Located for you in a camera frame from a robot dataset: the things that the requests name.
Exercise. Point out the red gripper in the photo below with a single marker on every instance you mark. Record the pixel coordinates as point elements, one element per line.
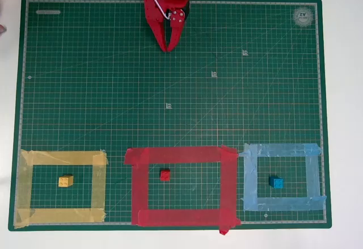
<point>153,12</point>

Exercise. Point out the red cube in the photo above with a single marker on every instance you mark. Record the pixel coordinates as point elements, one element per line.
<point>165,175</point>

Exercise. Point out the red tape square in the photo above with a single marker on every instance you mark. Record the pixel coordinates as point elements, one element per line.
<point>181,154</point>

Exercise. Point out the yellow tape square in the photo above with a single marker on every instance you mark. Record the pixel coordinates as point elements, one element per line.
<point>62,158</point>

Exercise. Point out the blue tape square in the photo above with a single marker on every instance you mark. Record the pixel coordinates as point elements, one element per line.
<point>283,149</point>

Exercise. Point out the yellow cube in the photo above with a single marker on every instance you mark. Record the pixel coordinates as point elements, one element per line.
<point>65,181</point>

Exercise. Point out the blue cube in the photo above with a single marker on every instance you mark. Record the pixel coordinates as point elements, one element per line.
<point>276,182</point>

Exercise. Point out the person's hand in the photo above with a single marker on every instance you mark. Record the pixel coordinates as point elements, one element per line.
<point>2,29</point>

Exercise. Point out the green cutting mat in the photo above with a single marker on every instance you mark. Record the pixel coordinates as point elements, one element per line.
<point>198,90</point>

